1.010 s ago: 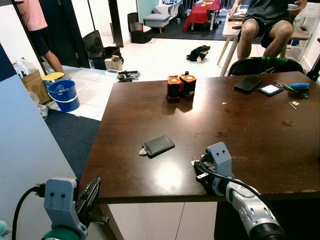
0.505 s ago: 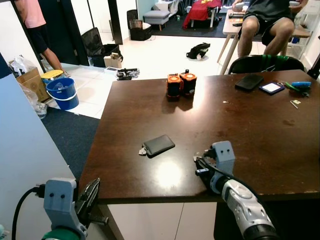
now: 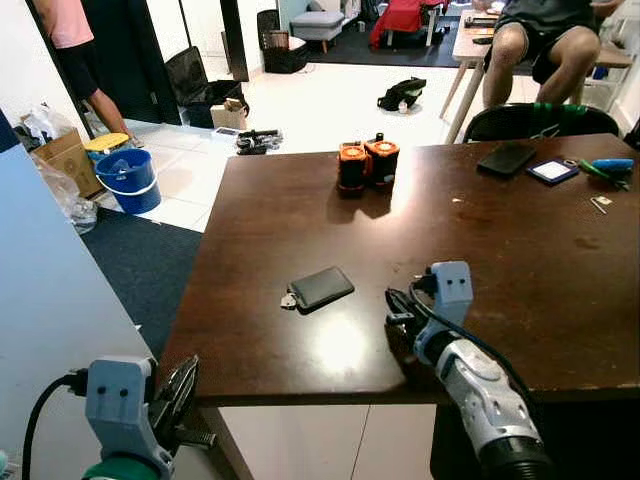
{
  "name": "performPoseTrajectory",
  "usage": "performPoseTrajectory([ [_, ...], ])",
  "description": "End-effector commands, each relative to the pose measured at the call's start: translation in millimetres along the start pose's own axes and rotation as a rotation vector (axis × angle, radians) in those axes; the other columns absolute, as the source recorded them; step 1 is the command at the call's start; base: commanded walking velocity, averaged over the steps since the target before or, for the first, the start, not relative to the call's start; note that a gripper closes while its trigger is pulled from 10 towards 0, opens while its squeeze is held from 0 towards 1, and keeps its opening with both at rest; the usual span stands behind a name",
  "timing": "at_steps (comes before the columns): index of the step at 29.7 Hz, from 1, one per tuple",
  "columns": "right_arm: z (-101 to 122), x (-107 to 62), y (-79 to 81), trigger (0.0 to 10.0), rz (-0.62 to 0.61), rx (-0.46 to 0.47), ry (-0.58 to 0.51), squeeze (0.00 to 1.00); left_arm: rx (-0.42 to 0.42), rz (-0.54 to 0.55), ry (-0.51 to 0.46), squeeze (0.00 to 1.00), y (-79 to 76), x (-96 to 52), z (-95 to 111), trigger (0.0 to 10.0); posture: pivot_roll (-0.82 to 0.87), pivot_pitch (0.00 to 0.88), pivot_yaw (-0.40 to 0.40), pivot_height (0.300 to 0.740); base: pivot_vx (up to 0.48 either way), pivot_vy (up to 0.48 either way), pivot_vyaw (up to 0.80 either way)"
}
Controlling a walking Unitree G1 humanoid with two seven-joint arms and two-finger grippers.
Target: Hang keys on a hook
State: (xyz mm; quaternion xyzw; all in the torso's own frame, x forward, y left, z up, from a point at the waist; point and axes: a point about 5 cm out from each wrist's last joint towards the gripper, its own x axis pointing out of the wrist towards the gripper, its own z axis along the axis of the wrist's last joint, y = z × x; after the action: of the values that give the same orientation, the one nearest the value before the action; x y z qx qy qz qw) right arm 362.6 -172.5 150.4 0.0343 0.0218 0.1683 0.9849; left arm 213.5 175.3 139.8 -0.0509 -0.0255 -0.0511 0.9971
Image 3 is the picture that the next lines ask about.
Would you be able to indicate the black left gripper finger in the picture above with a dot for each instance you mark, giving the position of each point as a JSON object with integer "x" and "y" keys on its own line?
{"x": 168, "y": 400}
{"x": 187, "y": 400}

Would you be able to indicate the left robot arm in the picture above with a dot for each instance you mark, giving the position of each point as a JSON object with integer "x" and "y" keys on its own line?
{"x": 120, "y": 472}

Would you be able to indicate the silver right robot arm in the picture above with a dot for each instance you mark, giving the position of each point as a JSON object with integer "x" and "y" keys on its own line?
{"x": 480, "y": 395}

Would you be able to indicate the white hook panel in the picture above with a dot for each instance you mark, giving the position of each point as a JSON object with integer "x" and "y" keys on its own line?
{"x": 50, "y": 300}

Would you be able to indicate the black key pouch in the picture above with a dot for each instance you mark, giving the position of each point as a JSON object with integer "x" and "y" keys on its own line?
{"x": 322, "y": 288}

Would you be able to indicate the dark brown wooden table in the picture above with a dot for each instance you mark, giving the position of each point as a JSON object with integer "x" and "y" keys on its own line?
{"x": 480, "y": 250}

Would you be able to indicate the silver key on pouch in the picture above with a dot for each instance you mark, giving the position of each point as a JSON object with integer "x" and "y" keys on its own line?
{"x": 288, "y": 299}

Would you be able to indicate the dark blue rug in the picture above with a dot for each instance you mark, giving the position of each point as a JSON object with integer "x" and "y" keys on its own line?
{"x": 140, "y": 265}

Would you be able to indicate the orange black battery pack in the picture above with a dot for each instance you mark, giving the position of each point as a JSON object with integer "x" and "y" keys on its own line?
{"x": 352, "y": 170}
{"x": 382, "y": 162}

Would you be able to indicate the black flat wallet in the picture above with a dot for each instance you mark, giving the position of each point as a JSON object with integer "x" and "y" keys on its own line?
{"x": 506, "y": 160}

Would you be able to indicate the blue white card holder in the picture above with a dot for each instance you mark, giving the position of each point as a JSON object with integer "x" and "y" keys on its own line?
{"x": 553, "y": 172}

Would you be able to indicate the blue plastic bucket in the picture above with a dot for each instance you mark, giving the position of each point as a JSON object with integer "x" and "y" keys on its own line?
{"x": 130, "y": 188}

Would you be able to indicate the small pale metal piece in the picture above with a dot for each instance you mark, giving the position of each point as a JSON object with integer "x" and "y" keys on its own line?
{"x": 600, "y": 204}

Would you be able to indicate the clear plastic bag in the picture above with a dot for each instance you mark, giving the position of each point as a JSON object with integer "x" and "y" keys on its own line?
{"x": 68, "y": 200}

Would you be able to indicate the black green chair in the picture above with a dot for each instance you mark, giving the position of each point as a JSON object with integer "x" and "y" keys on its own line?
{"x": 520, "y": 122}

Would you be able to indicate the black bag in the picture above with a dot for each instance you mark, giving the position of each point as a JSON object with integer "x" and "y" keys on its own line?
{"x": 402, "y": 94}

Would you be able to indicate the black device on floor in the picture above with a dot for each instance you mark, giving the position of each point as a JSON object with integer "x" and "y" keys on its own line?
{"x": 258, "y": 142}

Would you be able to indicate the blue green hand tool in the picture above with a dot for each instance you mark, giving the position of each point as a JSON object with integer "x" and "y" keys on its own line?
{"x": 612, "y": 166}

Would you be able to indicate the large brown cardboard box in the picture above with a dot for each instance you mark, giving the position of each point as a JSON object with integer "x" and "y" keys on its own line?
{"x": 68, "y": 160}

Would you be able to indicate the yellow lid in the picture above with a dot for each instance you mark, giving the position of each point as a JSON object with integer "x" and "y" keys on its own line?
{"x": 106, "y": 142}

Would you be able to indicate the dark grey carpet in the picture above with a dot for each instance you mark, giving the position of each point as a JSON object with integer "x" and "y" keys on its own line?
{"x": 345, "y": 58}

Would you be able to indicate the small brown cardboard box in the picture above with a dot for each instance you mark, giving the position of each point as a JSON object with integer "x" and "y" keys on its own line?
{"x": 228, "y": 115}

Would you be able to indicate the light wooden table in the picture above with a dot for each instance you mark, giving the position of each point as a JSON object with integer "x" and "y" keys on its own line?
{"x": 468, "y": 50}

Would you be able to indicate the black crate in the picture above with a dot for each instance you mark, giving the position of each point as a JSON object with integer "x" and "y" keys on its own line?
{"x": 282, "y": 50}

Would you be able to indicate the red cloth on rack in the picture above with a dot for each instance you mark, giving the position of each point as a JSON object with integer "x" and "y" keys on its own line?
{"x": 405, "y": 18}

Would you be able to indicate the white plastic bag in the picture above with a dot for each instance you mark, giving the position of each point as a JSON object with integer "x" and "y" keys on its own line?
{"x": 45, "y": 122}

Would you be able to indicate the grey ottoman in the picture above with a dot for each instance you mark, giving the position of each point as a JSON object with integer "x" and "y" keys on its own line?
{"x": 318, "y": 22}

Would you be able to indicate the seated person in black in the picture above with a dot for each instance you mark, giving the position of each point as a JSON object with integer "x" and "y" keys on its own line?
{"x": 545, "y": 30}

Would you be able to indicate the open black suitcase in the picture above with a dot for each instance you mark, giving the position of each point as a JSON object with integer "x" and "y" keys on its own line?
{"x": 190, "y": 78}

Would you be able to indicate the white shelf unit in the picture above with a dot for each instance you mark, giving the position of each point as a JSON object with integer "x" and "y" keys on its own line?
{"x": 625, "y": 35}

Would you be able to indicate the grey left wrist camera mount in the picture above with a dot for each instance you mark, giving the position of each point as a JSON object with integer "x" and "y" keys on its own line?
{"x": 120, "y": 400}

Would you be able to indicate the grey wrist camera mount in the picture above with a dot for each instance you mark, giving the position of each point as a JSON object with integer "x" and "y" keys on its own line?
{"x": 452, "y": 292}
{"x": 120, "y": 400}

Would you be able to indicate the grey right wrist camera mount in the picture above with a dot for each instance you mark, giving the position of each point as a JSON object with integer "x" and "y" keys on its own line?
{"x": 452, "y": 292}

